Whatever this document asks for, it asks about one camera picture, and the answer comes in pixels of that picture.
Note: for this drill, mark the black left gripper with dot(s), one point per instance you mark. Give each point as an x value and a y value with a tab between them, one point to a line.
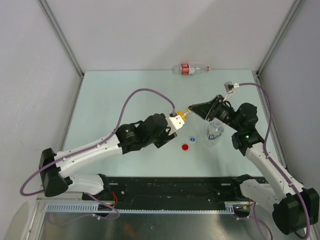
166	137

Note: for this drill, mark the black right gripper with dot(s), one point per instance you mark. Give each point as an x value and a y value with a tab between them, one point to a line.
207	110

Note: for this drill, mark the yellow juice bottle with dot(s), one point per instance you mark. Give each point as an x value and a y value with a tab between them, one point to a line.
183	115

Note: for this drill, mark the red bottle cap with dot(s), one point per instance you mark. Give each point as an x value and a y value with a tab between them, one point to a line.
185	147

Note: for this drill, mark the blue-label clear drink bottle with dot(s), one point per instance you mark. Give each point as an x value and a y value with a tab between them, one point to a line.
214	131

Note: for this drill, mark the clear red-label water bottle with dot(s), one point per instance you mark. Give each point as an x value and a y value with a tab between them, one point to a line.
186	69

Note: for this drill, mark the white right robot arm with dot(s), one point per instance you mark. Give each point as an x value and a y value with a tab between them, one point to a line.
292	206

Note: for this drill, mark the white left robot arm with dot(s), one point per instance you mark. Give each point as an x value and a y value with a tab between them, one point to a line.
58	169

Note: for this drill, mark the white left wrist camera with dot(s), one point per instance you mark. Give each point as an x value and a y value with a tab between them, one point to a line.
175	123

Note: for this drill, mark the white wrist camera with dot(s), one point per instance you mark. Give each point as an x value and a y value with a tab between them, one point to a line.
230	89
175	123

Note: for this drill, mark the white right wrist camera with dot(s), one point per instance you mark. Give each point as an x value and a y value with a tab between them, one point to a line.
230	89

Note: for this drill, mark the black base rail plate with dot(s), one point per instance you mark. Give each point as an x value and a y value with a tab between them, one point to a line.
173	191

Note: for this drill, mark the grey slotted cable duct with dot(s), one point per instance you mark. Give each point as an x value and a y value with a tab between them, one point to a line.
94	207

